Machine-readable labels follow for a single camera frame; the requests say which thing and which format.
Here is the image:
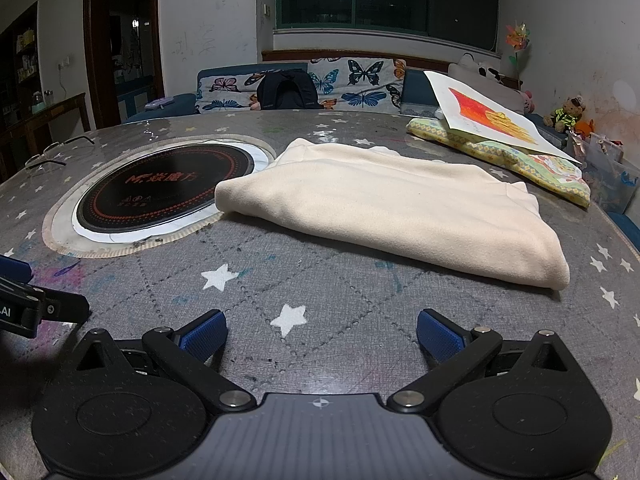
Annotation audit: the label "thin-framed eyeglasses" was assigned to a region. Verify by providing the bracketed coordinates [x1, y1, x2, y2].
[25, 135, 96, 171]

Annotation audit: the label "yellow-green patterned folded quilt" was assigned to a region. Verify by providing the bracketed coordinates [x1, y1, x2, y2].
[406, 117, 592, 209]

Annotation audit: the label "grey star-print tablecloth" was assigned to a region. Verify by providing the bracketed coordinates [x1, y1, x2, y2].
[0, 109, 640, 480]

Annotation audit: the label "orange painting on white paper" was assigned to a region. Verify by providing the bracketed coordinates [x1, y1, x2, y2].
[424, 70, 583, 165]

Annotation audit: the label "colourful pinwheel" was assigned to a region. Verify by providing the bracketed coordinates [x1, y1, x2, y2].
[504, 21, 531, 81]

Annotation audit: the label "wooden sideboard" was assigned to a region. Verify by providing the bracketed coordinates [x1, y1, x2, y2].
[0, 92, 93, 181]

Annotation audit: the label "blue sofa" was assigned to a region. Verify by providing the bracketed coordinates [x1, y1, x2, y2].
[122, 62, 571, 128]

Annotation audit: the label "white panda plush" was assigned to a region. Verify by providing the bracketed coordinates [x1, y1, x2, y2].
[447, 54, 507, 86]

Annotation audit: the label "butterfly-print sofa cover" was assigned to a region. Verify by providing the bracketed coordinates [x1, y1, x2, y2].
[195, 57, 407, 113]

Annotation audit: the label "black backpack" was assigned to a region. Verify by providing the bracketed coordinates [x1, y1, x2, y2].
[257, 71, 321, 111]

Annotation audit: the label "brown teddy bear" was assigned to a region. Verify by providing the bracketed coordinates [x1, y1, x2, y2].
[544, 95, 588, 134]

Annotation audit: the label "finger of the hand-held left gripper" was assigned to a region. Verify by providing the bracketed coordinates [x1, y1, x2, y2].
[0, 254, 35, 288]
[25, 287, 92, 324]

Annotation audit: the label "grey-blue cushion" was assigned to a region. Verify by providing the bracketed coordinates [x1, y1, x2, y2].
[400, 69, 446, 117]

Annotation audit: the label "clear plastic toy box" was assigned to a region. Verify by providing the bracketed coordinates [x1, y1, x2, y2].
[575, 132, 640, 216]

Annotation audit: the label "round black induction cooktop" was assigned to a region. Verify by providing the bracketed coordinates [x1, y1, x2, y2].
[71, 141, 277, 246]

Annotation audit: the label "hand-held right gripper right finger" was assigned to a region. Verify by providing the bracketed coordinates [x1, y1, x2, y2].
[386, 309, 571, 415]

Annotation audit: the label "dark wooden door frame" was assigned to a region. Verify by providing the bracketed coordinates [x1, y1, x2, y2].
[82, 0, 166, 126]

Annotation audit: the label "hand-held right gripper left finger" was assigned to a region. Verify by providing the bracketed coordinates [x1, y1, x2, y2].
[74, 309, 258, 415]

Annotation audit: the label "dark wooden bookshelf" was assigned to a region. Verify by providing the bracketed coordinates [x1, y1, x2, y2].
[0, 2, 41, 126]

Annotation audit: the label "cream fleece garment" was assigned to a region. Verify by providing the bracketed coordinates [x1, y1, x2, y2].
[214, 137, 571, 291]

